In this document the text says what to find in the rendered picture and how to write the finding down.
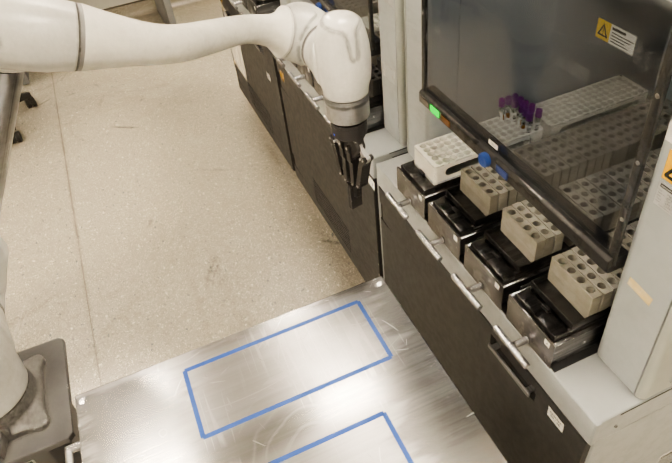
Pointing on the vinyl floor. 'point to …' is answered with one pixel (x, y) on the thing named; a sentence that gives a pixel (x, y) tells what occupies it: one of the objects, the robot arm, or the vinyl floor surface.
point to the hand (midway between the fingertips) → (354, 193)
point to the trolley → (292, 396)
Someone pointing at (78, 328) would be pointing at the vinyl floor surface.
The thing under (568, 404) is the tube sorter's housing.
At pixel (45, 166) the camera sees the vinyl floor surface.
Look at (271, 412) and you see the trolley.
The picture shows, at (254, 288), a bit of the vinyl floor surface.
